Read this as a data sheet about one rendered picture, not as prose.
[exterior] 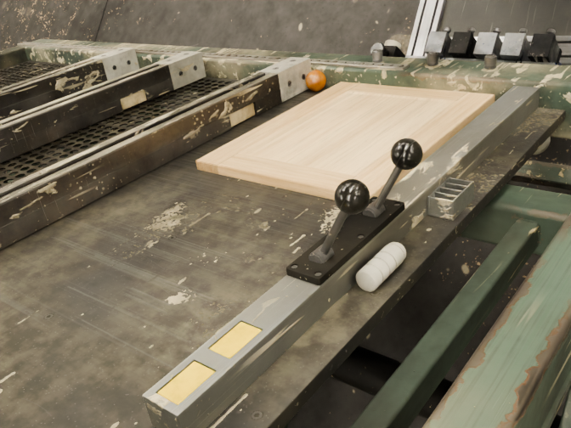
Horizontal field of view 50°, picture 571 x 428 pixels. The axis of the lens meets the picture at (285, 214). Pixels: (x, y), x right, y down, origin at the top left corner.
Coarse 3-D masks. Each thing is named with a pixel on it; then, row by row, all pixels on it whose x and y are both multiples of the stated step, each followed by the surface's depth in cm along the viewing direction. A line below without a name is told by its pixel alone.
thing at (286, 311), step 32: (512, 96) 114; (480, 128) 102; (512, 128) 108; (448, 160) 93; (480, 160) 99; (416, 192) 85; (416, 224) 85; (288, 288) 69; (320, 288) 68; (256, 320) 64; (288, 320) 65; (256, 352) 61; (160, 384) 58; (224, 384) 58; (160, 416) 56; (192, 416) 55
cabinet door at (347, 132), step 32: (320, 96) 136; (352, 96) 134; (384, 96) 131; (416, 96) 127; (448, 96) 125; (480, 96) 122; (256, 128) 123; (288, 128) 122; (320, 128) 119; (352, 128) 117; (384, 128) 115; (416, 128) 112; (448, 128) 110; (224, 160) 110; (256, 160) 108; (288, 160) 107; (320, 160) 105; (352, 160) 103; (384, 160) 101; (320, 192) 96
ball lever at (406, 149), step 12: (396, 144) 72; (408, 144) 71; (396, 156) 71; (408, 156) 71; (420, 156) 71; (396, 168) 74; (408, 168) 72; (384, 192) 77; (372, 204) 79; (372, 216) 78
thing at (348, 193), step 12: (348, 180) 64; (336, 192) 64; (348, 192) 63; (360, 192) 63; (336, 204) 64; (348, 204) 63; (360, 204) 63; (336, 228) 68; (312, 252) 71; (324, 252) 71
